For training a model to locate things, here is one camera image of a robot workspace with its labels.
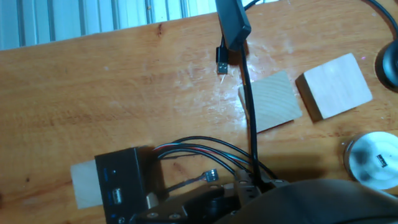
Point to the black USB docking station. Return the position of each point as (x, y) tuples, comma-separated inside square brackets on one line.
[(124, 186)]

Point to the black round USB hub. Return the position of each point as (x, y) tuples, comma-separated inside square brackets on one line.
[(390, 65)]

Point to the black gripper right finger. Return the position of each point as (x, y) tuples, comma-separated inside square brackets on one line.
[(276, 182)]

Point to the wooden cube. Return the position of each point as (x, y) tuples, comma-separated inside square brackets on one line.
[(275, 102), (335, 87), (85, 185), (152, 200)]

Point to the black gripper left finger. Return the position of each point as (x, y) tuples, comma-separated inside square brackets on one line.
[(192, 203)]

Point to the white round USB hub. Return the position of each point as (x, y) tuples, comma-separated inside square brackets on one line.
[(373, 160)]

